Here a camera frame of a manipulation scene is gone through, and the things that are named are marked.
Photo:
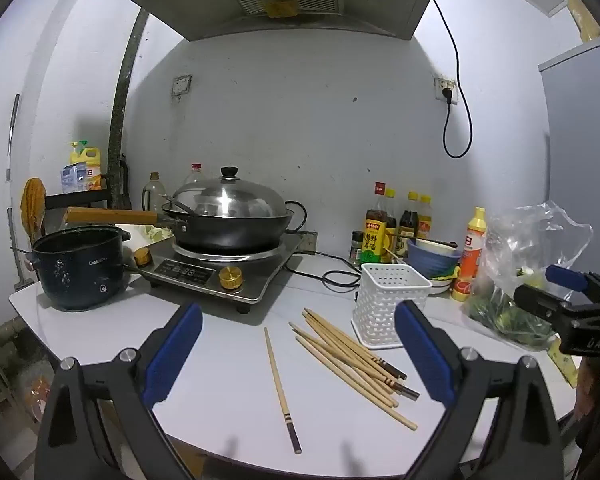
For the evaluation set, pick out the pale cabbage piece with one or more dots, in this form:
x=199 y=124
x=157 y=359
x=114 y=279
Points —
x=157 y=232

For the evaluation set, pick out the metal wall rod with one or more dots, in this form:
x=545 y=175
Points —
x=13 y=125

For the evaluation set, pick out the blue packet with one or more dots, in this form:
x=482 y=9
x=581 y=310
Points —
x=72 y=177

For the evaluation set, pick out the grey cabinet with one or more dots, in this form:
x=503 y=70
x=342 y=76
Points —
x=585 y=110

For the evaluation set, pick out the yellow-capped orange-label bottle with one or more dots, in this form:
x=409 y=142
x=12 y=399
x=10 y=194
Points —
x=425 y=220

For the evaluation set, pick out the blue bowl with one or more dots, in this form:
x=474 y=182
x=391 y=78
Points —
x=430 y=260

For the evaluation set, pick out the small spice jar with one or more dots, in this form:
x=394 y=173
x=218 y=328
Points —
x=356 y=250

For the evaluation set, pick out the dark blue electric pot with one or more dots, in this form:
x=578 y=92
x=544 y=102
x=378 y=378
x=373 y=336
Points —
x=80 y=275

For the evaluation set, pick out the yellow-capped dark sauce bottle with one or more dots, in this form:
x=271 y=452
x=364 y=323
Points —
x=408 y=220

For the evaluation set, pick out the dark-tipped striped wooden chopstick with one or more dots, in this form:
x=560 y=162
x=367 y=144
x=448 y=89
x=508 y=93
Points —
x=282 y=395

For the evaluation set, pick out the yellow squeeze bottle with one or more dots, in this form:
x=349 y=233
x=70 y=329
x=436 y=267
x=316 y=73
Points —
x=470 y=260

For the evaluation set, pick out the plastic bag of greens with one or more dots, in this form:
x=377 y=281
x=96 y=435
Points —
x=510 y=260

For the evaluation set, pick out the white wall socket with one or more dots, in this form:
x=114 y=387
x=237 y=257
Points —
x=441 y=82

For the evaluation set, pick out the yellow green sponge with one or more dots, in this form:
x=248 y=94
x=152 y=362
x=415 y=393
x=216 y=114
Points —
x=452 y=272

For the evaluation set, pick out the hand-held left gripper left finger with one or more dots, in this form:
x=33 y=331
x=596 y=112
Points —
x=172 y=355

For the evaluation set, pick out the white dish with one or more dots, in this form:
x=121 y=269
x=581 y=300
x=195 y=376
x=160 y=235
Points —
x=440 y=287

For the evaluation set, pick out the steel wok lid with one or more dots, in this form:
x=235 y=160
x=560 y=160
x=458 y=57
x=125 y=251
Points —
x=230 y=200

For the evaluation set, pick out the brown wooden paddle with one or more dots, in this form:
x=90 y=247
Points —
x=32 y=202

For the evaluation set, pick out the dirty unused wall socket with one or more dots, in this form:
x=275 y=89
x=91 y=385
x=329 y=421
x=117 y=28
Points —
x=182 y=85

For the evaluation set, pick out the yellow detergent bottle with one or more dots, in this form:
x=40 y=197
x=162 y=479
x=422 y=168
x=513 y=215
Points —
x=87 y=160

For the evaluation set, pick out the red-capped sauce bottle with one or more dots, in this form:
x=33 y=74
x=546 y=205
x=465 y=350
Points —
x=375 y=240

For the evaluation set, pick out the black shelf rack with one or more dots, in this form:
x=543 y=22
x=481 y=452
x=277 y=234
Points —
x=75 y=199

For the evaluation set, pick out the black ladle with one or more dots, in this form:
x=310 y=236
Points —
x=180 y=206

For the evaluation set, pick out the gold round knob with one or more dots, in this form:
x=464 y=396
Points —
x=230 y=278
x=142 y=257

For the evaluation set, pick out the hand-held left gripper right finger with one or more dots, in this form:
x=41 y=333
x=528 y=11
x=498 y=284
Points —
x=425 y=355

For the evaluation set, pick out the red-capped clear bottle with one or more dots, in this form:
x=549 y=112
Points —
x=196 y=172

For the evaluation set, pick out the dark vertical pipe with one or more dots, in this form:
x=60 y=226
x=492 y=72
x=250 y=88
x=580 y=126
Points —
x=121 y=90

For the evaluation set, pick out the yellow-capped brown sauce bottle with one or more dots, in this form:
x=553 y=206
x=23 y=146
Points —
x=391 y=225

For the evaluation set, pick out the clear oil bottle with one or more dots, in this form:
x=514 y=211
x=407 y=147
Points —
x=154 y=195

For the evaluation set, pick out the bundle of wooden chopsticks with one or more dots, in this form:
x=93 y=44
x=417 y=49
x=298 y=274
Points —
x=375 y=367

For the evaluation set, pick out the thin brown chopstick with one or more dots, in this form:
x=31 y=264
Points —
x=405 y=235
x=394 y=255

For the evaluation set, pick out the white woven plastic basket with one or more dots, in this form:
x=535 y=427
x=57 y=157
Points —
x=380 y=305

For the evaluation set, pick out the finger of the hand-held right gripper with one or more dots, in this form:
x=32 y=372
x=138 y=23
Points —
x=565 y=276
x=535 y=300

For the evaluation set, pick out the yellow packet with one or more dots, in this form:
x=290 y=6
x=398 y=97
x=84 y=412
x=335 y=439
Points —
x=562 y=365

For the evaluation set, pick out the grey range hood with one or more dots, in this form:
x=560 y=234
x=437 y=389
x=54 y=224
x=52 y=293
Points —
x=180 y=0

